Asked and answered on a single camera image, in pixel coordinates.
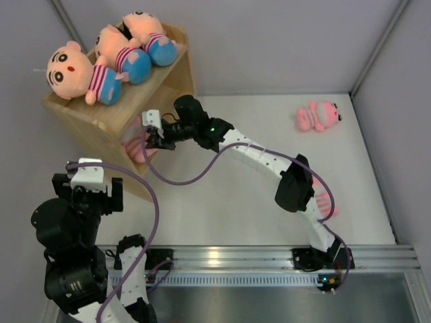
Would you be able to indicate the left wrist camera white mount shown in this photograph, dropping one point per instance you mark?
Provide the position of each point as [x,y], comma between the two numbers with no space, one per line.
[89,177]

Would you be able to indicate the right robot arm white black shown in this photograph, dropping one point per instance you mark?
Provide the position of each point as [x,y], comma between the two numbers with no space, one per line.
[292,175]

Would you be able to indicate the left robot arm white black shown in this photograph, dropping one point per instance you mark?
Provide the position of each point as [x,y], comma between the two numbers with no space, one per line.
[76,276]

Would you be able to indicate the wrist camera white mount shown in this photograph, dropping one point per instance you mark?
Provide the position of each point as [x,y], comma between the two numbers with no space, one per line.
[89,177]
[153,120]

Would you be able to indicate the wooden two-tier shelf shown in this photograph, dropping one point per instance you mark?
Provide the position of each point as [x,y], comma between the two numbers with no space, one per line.
[97,129]

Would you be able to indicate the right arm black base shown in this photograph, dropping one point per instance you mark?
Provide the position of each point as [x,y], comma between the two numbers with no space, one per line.
[310,259]

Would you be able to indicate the aluminium mounting rail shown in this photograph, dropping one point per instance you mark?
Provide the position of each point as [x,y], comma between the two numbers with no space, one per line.
[367,258]

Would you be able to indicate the pink striped plush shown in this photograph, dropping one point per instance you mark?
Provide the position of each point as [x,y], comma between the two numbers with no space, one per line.
[131,140]
[319,115]
[322,197]

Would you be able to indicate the boy plush doll blue pants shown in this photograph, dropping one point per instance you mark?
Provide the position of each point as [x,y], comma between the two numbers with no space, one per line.
[123,55]

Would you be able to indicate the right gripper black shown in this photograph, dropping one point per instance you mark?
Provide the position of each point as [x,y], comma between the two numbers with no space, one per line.
[155,141]

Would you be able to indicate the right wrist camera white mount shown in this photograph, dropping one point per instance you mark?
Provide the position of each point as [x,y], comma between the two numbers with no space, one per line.
[153,120]

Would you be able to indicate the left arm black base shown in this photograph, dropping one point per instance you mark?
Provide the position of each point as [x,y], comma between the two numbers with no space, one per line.
[155,256]

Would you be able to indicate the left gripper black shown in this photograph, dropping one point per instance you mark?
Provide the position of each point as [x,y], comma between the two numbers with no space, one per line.
[62,185]

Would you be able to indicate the white slotted cable duct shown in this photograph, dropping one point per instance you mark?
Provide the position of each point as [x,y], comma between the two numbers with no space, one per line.
[237,280]

